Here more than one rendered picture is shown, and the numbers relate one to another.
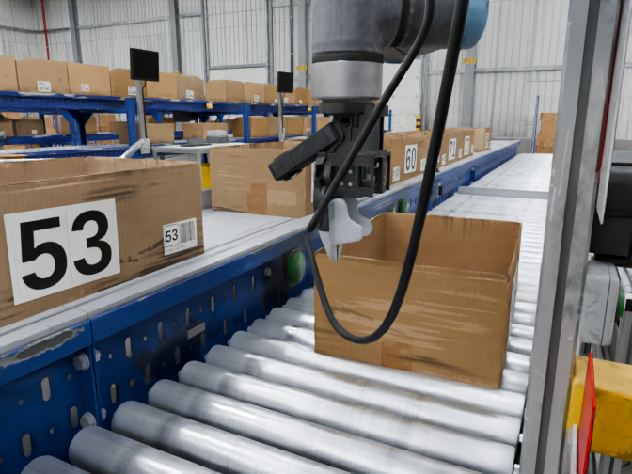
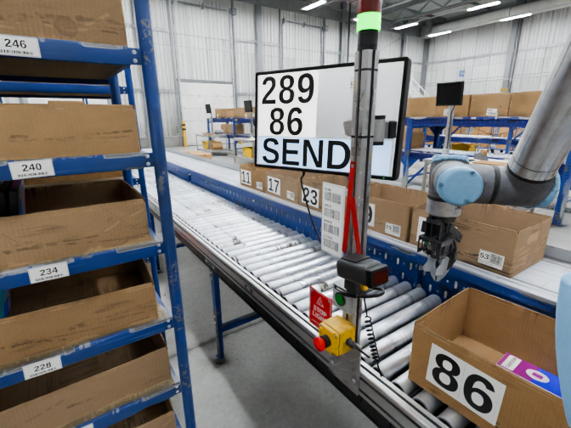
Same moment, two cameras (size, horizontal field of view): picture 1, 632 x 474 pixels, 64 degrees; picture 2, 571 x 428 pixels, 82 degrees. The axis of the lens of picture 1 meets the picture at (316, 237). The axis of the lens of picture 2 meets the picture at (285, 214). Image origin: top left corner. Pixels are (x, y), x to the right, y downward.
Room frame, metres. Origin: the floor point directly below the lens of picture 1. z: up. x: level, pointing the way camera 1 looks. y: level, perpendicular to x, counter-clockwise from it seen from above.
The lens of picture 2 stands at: (0.71, -1.03, 1.41)
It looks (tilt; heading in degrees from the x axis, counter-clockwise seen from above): 17 degrees down; 119
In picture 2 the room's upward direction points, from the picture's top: 1 degrees counter-clockwise
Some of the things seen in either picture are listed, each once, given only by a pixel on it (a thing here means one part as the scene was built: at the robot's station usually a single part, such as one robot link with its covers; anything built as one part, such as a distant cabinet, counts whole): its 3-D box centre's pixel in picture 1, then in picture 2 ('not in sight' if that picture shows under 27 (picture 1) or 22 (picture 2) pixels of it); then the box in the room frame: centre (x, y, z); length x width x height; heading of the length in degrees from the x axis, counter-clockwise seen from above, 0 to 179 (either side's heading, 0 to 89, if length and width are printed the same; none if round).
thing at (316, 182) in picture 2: not in sight; (337, 194); (0.06, 0.78, 0.96); 0.39 x 0.29 x 0.17; 153
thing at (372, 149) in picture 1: (351, 150); (438, 235); (0.66, -0.05, 1.08); 0.09 x 0.08 x 0.12; 64
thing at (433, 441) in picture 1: (325, 415); (411, 331); (0.62, -0.01, 0.72); 0.52 x 0.05 x 0.05; 63
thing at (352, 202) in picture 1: (351, 228); (439, 270); (0.68, -0.05, 0.98); 0.06 x 0.03 x 0.09; 64
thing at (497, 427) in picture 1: (344, 392); (429, 341); (0.68, -0.04, 0.72); 0.52 x 0.05 x 0.05; 63
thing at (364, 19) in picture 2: not in sight; (369, 15); (0.48, -0.25, 1.62); 0.05 x 0.05 x 0.06
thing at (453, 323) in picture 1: (429, 280); (519, 369); (0.88, -0.21, 0.83); 0.39 x 0.29 x 0.17; 156
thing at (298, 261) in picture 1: (297, 268); not in sight; (1.04, 0.04, 0.81); 0.07 x 0.01 x 0.07; 153
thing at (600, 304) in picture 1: (599, 301); (343, 297); (0.47, -0.28, 0.95); 0.07 x 0.03 x 0.07; 153
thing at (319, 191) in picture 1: (325, 197); not in sight; (0.65, -0.01, 1.02); 0.05 x 0.02 x 0.09; 154
